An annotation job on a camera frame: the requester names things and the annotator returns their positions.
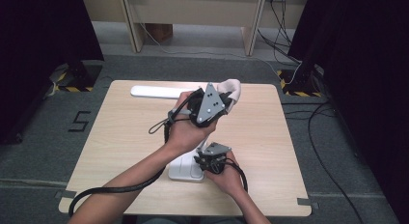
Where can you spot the black curtain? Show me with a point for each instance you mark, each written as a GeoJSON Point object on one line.
{"type": "Point", "coordinates": [369, 72]}
{"type": "Point", "coordinates": [38, 40]}

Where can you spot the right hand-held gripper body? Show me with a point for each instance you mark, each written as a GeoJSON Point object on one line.
{"type": "Point", "coordinates": [216, 148]}

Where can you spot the striped black stand base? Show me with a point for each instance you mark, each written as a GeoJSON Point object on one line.
{"type": "Point", "coordinates": [297, 84]}
{"type": "Point", "coordinates": [84, 78]}

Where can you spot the person's right hand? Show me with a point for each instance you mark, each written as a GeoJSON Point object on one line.
{"type": "Point", "coordinates": [230, 180]}

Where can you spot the brown box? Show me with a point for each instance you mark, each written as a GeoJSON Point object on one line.
{"type": "Point", "coordinates": [159, 31]}

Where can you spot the grey tape strip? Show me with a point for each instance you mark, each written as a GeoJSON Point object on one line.
{"type": "Point", "coordinates": [308, 202]}

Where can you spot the white desk lamp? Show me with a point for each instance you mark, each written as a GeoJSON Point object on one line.
{"type": "Point", "coordinates": [154, 91]}

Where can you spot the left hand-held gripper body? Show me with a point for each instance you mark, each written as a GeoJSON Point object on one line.
{"type": "Point", "coordinates": [209, 105]}

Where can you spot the person's left hand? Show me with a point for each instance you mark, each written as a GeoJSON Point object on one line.
{"type": "Point", "coordinates": [185, 134]}

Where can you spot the beige cloth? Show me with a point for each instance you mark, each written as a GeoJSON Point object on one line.
{"type": "Point", "coordinates": [231, 85]}

